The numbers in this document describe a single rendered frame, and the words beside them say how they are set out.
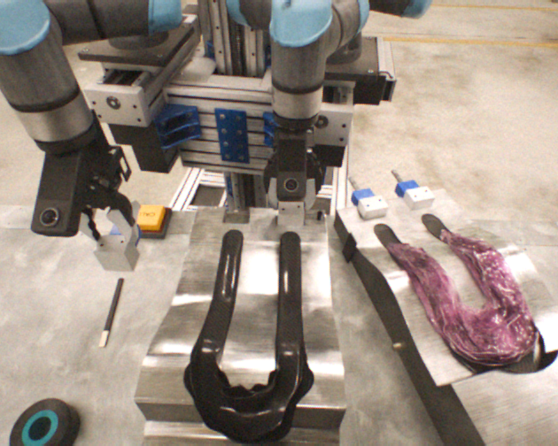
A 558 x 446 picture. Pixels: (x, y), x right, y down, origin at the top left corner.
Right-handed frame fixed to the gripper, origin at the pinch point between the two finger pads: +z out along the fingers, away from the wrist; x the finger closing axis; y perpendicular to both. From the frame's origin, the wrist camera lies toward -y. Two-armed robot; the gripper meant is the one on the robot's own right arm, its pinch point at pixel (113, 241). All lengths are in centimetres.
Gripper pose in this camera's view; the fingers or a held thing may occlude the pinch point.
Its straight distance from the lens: 62.7
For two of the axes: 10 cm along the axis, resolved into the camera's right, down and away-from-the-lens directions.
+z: 0.0, 6.6, 7.5
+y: 0.4, -7.5, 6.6
